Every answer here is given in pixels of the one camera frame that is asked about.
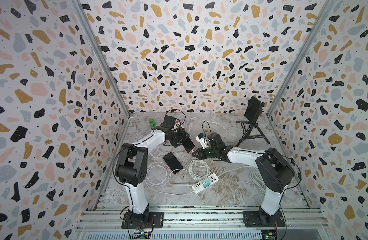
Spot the pink case phone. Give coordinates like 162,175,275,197
182,137,195,153
163,153,183,174

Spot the white charging cable with plug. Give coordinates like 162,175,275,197
143,149,202,196

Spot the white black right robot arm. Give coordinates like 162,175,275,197
192,133,294,216

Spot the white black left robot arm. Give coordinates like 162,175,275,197
114,116,189,217

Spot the teal plug adapter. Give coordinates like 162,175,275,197
201,178,211,188

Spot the green round toy piece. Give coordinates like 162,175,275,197
149,119,156,128

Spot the white power strip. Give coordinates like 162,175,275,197
192,174,219,194

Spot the black tripod stand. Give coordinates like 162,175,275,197
235,116,271,148

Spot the black panel on tripod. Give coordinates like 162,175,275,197
244,97,264,124

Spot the green circuit board left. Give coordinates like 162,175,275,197
131,231,151,240

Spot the green circuit board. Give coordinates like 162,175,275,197
131,231,151,240
261,230,278,240

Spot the green circuit board right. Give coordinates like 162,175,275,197
261,230,278,240

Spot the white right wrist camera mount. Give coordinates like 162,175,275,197
195,133,209,149

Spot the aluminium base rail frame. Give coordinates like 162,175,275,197
76,203,334,240

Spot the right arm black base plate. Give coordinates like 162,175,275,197
242,210,286,228

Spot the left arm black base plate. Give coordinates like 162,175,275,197
122,209,164,229

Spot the aluminium corner frame post left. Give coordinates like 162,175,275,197
71,1,131,118

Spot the aluminium corner frame post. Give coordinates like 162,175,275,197
266,0,336,118
71,1,131,118

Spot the aluminium corner frame post right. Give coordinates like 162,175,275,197
266,0,336,118

